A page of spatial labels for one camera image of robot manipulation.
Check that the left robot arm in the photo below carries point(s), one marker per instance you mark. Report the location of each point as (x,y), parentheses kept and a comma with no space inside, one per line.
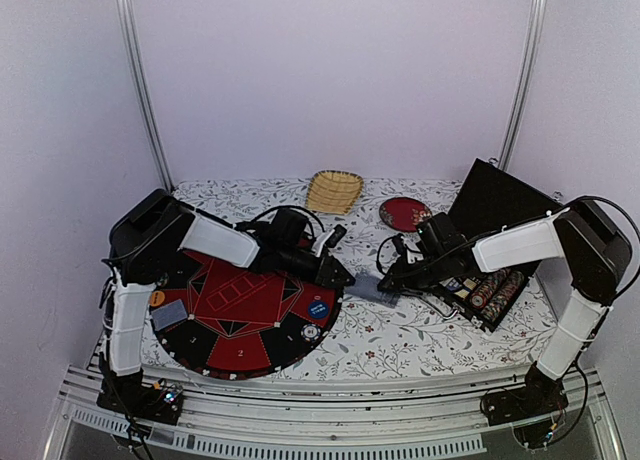
(144,244)

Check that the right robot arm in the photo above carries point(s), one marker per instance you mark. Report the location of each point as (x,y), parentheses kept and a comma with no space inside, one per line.
(580,236)

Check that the dealt blue cards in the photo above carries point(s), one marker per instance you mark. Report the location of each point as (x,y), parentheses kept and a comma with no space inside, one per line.
(168,315)

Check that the aluminium corner post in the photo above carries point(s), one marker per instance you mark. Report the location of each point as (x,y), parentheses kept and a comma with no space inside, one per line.
(134,56)
(531,47)

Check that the round red black poker mat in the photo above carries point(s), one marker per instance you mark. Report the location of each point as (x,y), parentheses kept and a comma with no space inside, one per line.
(240,324)

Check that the black poker chip case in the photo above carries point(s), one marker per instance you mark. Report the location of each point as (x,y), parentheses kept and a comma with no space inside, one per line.
(488,200)

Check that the left aluminium corner post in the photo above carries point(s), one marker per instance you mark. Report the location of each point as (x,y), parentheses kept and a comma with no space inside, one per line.
(134,56)

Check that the poker chip row in case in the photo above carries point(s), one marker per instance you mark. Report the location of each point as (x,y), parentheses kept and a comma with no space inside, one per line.
(488,287)

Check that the woven bamboo basket tray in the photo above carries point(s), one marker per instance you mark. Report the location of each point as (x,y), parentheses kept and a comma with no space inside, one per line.
(334,192)

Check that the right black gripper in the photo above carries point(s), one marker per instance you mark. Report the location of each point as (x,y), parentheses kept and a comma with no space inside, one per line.
(402,278)

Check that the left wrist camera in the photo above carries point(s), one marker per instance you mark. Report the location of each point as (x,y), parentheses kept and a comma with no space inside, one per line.
(327,240)

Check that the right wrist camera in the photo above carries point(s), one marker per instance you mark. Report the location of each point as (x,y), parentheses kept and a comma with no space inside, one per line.
(408,254)

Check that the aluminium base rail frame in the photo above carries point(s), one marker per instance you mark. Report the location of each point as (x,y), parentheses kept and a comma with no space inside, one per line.
(407,418)

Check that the blue checkered card deck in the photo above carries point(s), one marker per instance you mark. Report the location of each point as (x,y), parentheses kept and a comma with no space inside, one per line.
(366,288)

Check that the right aluminium corner post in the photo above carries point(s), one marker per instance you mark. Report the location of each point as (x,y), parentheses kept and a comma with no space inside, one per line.
(531,47)

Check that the poker chip stack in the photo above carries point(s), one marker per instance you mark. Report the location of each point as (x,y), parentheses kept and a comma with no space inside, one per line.
(162,281)

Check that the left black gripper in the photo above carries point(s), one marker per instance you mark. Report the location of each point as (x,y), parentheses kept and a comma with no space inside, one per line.
(325,273)

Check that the blue white ten chip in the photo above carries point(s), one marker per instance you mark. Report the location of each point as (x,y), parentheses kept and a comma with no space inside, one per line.
(310,332)

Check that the red floral round plate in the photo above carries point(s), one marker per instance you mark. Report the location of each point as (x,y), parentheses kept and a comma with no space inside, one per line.
(403,214)

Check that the orange dealer button chip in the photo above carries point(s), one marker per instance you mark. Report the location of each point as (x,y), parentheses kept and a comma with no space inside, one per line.
(157,298)

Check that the blue small blind chip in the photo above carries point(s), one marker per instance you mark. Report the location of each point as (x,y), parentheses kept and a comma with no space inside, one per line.
(318,310)

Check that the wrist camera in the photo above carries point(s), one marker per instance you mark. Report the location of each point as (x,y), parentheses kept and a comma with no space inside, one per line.
(408,254)
(327,240)

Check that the boxed card deck in case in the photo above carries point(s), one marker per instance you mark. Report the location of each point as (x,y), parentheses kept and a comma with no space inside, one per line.
(461,288)

